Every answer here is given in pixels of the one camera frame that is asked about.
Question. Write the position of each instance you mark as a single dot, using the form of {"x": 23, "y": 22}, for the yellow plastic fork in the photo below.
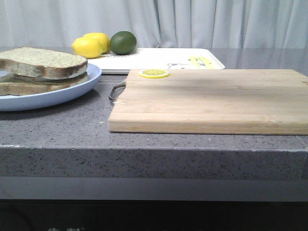
{"x": 193, "y": 62}

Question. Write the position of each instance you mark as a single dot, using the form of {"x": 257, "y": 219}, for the metal cutting board handle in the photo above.
{"x": 116, "y": 91}

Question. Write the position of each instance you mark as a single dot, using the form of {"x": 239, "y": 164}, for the fried egg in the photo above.
{"x": 12, "y": 77}

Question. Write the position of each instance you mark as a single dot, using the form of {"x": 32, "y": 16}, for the yellow plastic knife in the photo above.
{"x": 208, "y": 64}

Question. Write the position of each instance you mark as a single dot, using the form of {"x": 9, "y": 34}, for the grey white curtain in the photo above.
{"x": 281, "y": 24}

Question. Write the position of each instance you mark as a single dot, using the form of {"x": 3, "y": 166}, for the lemon slice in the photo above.
{"x": 154, "y": 73}

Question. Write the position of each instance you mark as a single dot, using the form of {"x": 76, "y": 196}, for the bread slice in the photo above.
{"x": 48, "y": 64}
{"x": 22, "y": 88}

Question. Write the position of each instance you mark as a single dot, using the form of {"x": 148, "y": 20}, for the light blue plate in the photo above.
{"x": 36, "y": 101}

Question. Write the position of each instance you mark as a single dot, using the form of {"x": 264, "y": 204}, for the yellow lemon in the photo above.
{"x": 88, "y": 47}
{"x": 102, "y": 38}

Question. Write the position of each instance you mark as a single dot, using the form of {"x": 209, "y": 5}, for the rear yellow lemon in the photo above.
{"x": 102, "y": 38}

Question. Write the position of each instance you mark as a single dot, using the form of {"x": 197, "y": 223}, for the white bear tray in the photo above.
{"x": 152, "y": 58}

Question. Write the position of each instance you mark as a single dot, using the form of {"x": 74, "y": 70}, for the green lime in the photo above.
{"x": 123, "y": 42}

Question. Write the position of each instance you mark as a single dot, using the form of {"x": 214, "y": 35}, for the wooden cutting board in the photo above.
{"x": 226, "y": 101}

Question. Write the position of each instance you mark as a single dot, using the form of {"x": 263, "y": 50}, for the front yellow lemon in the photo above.
{"x": 88, "y": 47}

